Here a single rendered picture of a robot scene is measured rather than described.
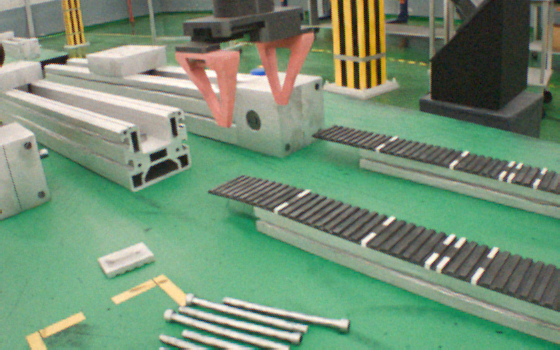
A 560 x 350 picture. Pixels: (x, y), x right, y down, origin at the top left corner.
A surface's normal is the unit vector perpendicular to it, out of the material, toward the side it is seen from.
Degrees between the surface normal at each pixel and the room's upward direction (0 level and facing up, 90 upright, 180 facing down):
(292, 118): 90
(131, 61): 90
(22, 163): 90
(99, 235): 0
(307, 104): 90
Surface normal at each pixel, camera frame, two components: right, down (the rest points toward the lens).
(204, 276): -0.07, -0.92
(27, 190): 0.72, 0.22
